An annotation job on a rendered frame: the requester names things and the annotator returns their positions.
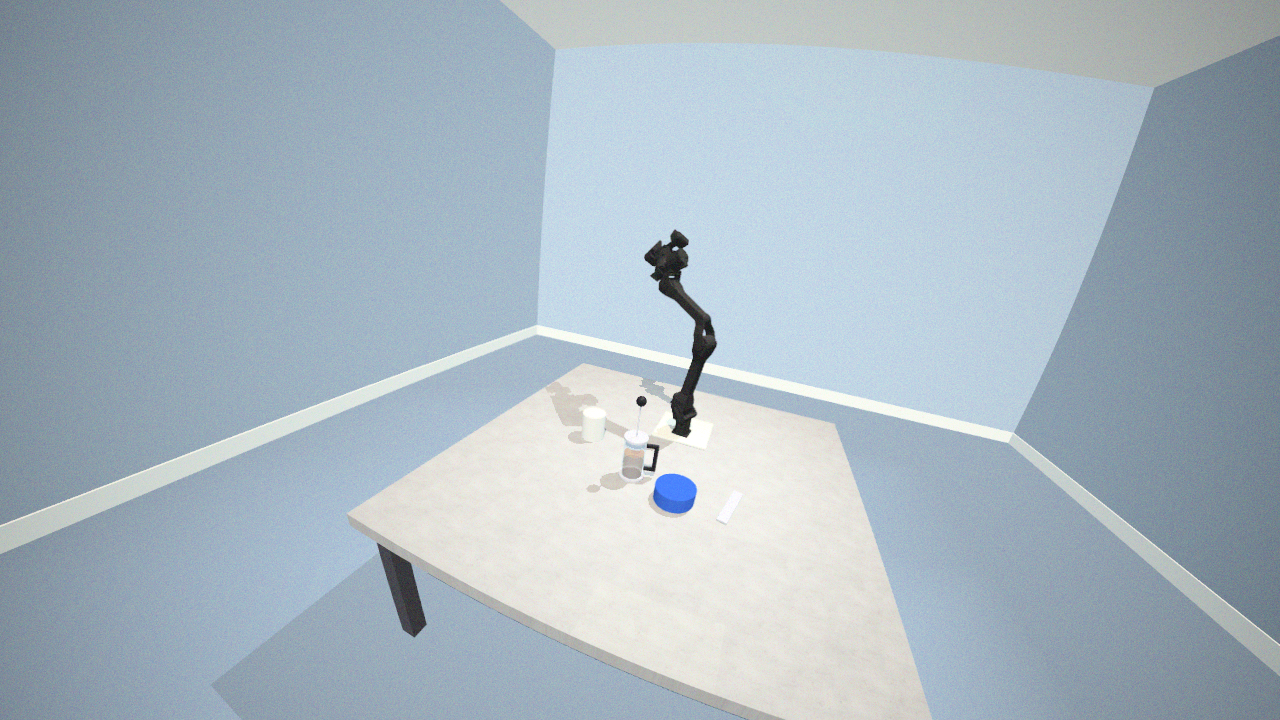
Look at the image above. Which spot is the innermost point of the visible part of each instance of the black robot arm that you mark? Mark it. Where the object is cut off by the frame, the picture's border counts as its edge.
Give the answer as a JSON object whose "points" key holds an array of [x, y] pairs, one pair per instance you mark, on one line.
{"points": [[682, 406]]}

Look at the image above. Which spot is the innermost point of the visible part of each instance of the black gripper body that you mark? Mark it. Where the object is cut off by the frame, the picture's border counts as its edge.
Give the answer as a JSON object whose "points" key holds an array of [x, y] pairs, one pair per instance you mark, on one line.
{"points": [[677, 239]]}

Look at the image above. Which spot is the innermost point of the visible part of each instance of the blue short cylinder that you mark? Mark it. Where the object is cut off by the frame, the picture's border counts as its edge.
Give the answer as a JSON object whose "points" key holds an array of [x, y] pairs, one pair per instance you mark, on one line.
{"points": [[674, 493]]}

